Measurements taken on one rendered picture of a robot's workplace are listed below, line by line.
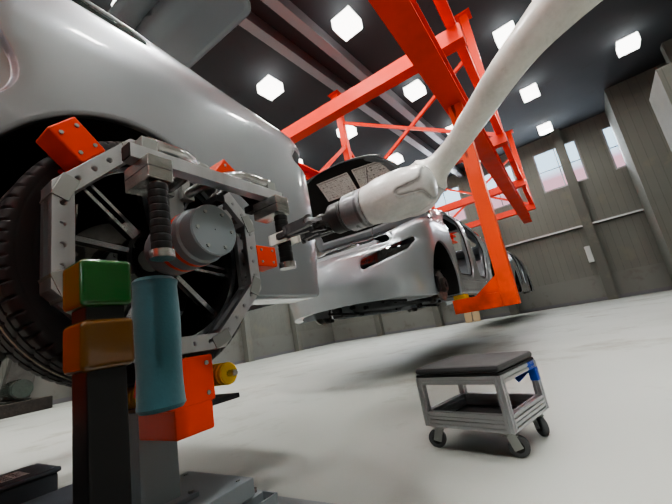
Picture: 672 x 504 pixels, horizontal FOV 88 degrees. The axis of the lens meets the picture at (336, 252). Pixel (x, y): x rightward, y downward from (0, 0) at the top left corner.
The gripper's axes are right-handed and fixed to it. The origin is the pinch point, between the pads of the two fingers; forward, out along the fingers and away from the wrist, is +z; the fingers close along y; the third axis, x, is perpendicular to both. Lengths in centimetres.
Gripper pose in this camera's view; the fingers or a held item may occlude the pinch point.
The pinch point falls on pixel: (284, 239)
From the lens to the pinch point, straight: 94.0
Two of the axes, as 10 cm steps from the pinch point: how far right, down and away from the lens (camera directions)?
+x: -1.8, -9.6, 2.2
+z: -8.1, 2.7, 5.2
